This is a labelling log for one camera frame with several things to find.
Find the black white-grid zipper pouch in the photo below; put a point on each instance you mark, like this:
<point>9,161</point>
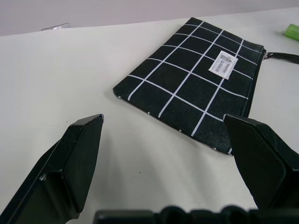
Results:
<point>182,88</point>

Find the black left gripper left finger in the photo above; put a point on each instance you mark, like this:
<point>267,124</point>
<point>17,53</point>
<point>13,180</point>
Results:
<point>58,177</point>

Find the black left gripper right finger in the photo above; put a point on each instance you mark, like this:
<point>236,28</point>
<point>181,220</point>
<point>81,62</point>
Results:
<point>261,168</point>

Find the clear plastic stand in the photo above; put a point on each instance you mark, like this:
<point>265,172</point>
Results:
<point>56,26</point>

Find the green object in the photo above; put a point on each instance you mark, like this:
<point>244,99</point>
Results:
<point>292,32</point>

